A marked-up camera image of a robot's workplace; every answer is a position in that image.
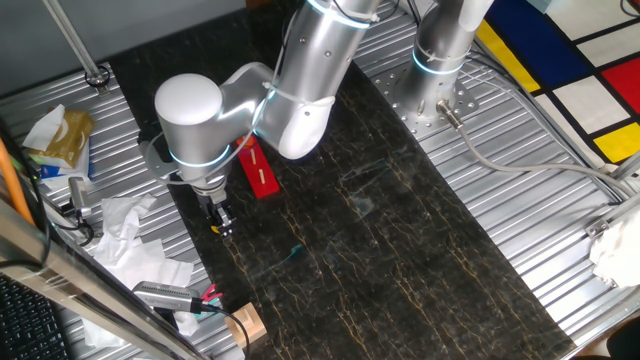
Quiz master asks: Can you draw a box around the thick gray base cable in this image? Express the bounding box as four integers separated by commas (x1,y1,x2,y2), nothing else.
435,98,637,199

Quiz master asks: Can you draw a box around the gold tissue box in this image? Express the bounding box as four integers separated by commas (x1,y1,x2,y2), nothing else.
22,103,96,170

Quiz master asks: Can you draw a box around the aluminium profile bracket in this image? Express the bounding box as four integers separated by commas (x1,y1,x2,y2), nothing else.
583,149,640,241

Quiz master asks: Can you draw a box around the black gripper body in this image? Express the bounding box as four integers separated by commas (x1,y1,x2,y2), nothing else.
197,191,231,221

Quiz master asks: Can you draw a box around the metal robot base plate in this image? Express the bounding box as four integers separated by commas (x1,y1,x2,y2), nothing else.
372,62,480,141

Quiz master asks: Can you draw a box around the dark round object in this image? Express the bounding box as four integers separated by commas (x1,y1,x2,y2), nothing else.
569,317,640,360

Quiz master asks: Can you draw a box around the white cloth bundle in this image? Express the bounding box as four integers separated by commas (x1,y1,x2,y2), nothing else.
588,209,640,290

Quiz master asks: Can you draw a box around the large crumpled white tissue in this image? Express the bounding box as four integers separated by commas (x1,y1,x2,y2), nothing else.
81,238,200,350

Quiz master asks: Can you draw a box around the thin cable bundle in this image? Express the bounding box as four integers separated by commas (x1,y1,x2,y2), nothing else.
467,47,629,201

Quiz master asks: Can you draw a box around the silver camera on tripod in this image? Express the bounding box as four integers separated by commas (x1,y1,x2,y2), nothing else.
59,176,96,247

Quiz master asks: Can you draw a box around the Mondrian pattern panel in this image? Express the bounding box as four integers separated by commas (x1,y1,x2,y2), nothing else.
474,0,640,166

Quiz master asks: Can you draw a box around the black keyboard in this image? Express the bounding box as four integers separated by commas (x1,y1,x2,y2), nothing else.
0,273,72,360

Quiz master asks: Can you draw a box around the silver ribbed device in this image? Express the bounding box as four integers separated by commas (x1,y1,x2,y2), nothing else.
132,280,202,315

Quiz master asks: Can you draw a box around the metal stand pole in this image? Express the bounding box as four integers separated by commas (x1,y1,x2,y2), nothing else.
42,0,112,97

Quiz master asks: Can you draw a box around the red Hanoi base with pegs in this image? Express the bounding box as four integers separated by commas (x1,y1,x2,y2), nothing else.
234,134,281,200

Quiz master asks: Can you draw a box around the notched wooden block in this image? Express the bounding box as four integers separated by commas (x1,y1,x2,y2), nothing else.
223,301,269,350

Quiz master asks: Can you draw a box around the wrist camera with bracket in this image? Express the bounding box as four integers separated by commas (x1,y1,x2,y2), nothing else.
137,127,176,177

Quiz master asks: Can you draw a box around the blue tissue pack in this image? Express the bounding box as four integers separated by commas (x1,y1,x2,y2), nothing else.
29,142,93,191

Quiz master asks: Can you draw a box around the pink plastic clip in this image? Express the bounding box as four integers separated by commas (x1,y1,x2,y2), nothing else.
200,283,224,304

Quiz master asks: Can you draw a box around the aluminium frame beam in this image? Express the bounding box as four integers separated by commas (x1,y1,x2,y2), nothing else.
0,197,211,360

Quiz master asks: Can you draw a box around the small crumpled white tissue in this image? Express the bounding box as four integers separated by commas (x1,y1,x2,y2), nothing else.
99,193,159,251

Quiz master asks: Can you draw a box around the teal plastic clip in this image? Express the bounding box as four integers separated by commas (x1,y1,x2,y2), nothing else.
194,299,221,319

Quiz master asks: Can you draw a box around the black marble pattern mat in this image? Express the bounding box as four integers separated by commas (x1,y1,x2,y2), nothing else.
107,0,577,360

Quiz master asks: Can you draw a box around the black device cable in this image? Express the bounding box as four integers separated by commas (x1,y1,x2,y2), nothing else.
198,302,251,351

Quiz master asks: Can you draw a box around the orange pole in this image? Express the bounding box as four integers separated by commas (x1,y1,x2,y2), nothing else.
0,137,36,227

